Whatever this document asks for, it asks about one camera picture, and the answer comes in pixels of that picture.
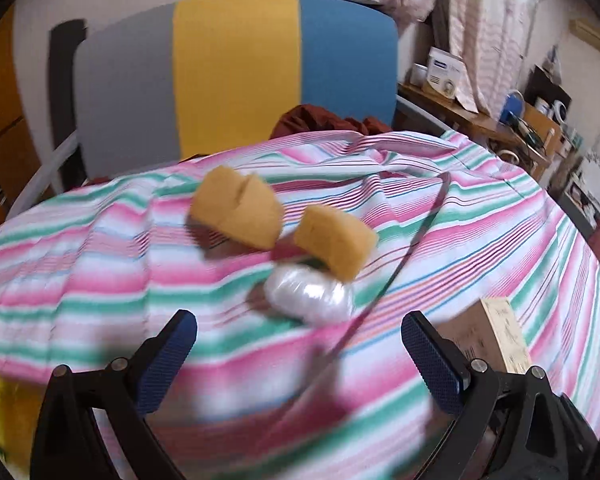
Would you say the grey yellow blue chair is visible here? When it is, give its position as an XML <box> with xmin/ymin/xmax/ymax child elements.
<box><xmin>10</xmin><ymin>0</ymin><xmax>399</xmax><ymax>206</ymax></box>

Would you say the large yellow sponge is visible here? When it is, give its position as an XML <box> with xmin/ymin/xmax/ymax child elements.
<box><xmin>189</xmin><ymin>165</ymin><xmax>284</xmax><ymax>250</ymax></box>

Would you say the blue round container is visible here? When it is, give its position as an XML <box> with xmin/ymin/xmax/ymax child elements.
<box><xmin>500</xmin><ymin>90</ymin><xmax>526</xmax><ymax>124</ymax></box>

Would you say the dark red cloth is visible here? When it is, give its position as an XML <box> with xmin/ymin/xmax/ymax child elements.
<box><xmin>271</xmin><ymin>104</ymin><xmax>394</xmax><ymax>139</ymax></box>

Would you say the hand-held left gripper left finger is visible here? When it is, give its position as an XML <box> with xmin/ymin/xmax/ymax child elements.
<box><xmin>30</xmin><ymin>310</ymin><xmax>198</xmax><ymax>480</ymax></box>

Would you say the wooden side desk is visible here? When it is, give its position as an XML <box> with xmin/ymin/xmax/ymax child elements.
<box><xmin>396</xmin><ymin>82</ymin><xmax>552</xmax><ymax>181</ymax></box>

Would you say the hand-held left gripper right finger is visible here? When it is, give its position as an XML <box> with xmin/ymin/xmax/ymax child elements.
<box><xmin>401</xmin><ymin>311</ymin><xmax>569</xmax><ymax>480</ymax></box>

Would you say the white box with blue label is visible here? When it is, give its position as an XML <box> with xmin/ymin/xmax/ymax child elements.
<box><xmin>426</xmin><ymin>47</ymin><xmax>466</xmax><ymax>99</ymax></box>

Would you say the brown cardboard box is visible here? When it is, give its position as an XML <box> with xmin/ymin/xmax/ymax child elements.
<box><xmin>522</xmin><ymin>104</ymin><xmax>564</xmax><ymax>157</ymax></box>

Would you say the thin black cable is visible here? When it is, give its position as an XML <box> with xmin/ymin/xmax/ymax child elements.
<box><xmin>307</xmin><ymin>171</ymin><xmax>453</xmax><ymax>381</ymax></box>

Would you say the striped pink green tablecloth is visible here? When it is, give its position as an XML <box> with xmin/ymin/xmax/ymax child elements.
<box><xmin>0</xmin><ymin>130</ymin><xmax>600</xmax><ymax>480</ymax></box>

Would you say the white plastic-wrapped ball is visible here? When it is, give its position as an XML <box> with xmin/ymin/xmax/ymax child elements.
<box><xmin>265</xmin><ymin>265</ymin><xmax>355</xmax><ymax>325</ymax></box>

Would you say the small yellow sponge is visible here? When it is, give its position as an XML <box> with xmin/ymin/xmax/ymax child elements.
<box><xmin>294</xmin><ymin>205</ymin><xmax>380</xmax><ymax>282</ymax></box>

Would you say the cream cardboard box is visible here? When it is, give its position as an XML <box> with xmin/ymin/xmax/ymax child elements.
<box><xmin>437</xmin><ymin>297</ymin><xmax>532</xmax><ymax>374</ymax></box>

